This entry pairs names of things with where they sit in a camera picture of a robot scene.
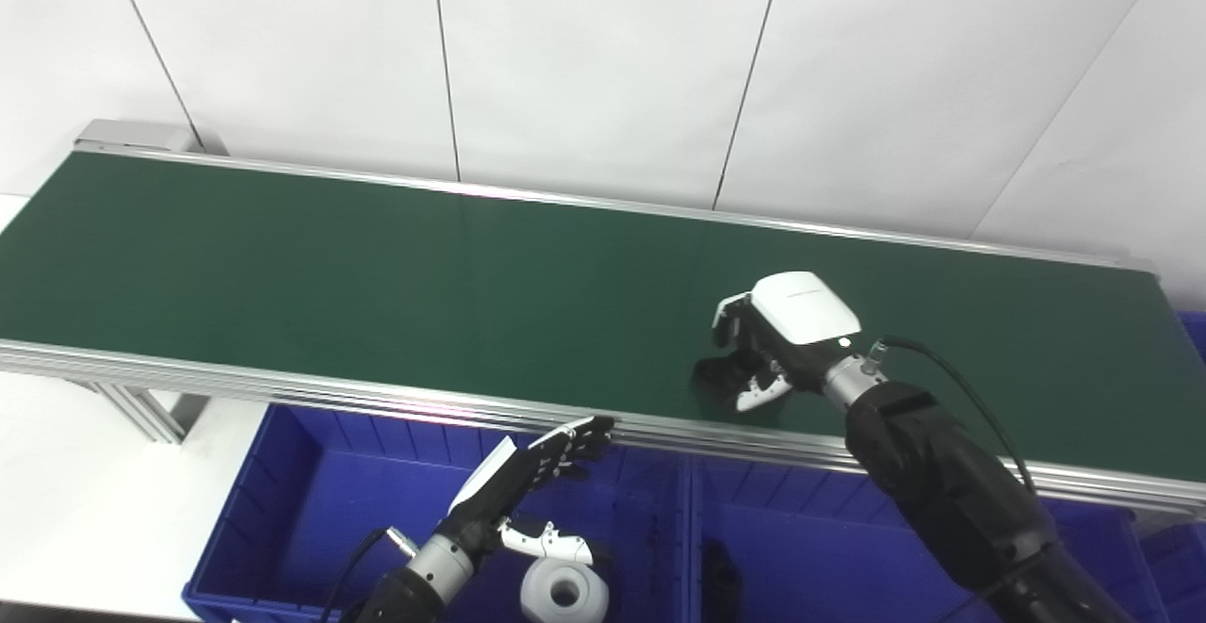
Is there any black cylindrical part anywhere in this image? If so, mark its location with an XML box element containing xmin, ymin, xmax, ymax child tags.
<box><xmin>702</xmin><ymin>540</ymin><xmax>742</xmax><ymax>623</ymax></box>

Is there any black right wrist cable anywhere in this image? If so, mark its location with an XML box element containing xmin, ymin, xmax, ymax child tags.
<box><xmin>867</xmin><ymin>336</ymin><xmax>1037</xmax><ymax>497</ymax></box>

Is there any green conveyor belt aluminium frame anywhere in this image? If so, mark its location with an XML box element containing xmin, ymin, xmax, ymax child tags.
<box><xmin>0</xmin><ymin>119</ymin><xmax>1206</xmax><ymax>520</ymax></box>

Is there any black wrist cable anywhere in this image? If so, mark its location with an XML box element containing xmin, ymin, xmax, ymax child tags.
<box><xmin>867</xmin><ymin>336</ymin><xmax>1037</xmax><ymax>497</ymax></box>
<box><xmin>318</xmin><ymin>526</ymin><xmax>420</xmax><ymax>623</ymax></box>

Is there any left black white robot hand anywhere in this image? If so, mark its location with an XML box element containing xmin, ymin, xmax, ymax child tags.
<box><xmin>447</xmin><ymin>416</ymin><xmax>616</xmax><ymax>566</ymax></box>

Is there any white plastic ring part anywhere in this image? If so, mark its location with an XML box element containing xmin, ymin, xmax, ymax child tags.
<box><xmin>520</xmin><ymin>557</ymin><xmax>611</xmax><ymax>623</ymax></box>

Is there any blue plastic bin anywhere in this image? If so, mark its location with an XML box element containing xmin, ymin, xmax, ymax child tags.
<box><xmin>688</xmin><ymin>458</ymin><xmax>1169</xmax><ymax>623</ymax></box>
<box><xmin>1135</xmin><ymin>510</ymin><xmax>1206</xmax><ymax>623</ymax></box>
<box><xmin>1178</xmin><ymin>310</ymin><xmax>1206</xmax><ymax>365</ymax></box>
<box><xmin>182</xmin><ymin>403</ymin><xmax>696</xmax><ymax>623</ymax></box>

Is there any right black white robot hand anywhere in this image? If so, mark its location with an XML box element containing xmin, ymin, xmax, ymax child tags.
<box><xmin>710</xmin><ymin>271</ymin><xmax>863</xmax><ymax>414</ymax></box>

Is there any aluminium conveyor support leg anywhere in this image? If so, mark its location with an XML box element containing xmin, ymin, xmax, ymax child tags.
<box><xmin>71</xmin><ymin>380</ymin><xmax>210</xmax><ymax>445</ymax></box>

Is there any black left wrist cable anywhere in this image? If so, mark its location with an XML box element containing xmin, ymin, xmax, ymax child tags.
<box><xmin>318</xmin><ymin>526</ymin><xmax>420</xmax><ymax>623</ymax></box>

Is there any black flanged metal part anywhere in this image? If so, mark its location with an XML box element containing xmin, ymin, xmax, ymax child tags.
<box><xmin>691</xmin><ymin>350</ymin><xmax>755</xmax><ymax>407</ymax></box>

